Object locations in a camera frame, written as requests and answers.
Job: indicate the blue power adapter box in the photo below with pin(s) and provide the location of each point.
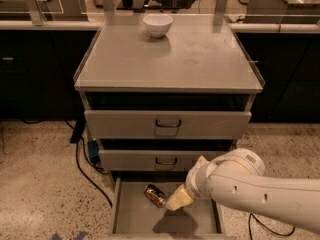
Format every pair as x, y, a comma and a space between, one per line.
93, 150

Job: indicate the middle grey drawer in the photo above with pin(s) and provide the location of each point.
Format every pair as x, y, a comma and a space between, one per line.
152, 160

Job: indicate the white ceramic bowl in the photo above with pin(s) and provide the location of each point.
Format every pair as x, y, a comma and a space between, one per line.
157, 25

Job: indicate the right metal post bracket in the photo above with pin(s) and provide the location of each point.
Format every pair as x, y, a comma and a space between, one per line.
220, 7

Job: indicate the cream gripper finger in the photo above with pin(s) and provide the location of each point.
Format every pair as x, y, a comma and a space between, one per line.
180, 198
202, 161

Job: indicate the top grey drawer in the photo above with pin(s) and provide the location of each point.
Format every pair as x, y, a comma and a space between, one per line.
131, 124

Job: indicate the white horizontal rail pipe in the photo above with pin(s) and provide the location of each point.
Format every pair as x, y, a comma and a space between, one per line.
92, 26

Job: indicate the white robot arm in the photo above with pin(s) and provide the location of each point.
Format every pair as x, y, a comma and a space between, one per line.
237, 180

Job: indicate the grey metal drawer cabinet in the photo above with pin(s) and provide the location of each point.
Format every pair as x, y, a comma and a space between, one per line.
197, 66

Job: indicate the left metal post bracket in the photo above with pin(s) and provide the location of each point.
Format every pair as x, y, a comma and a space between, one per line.
35, 12

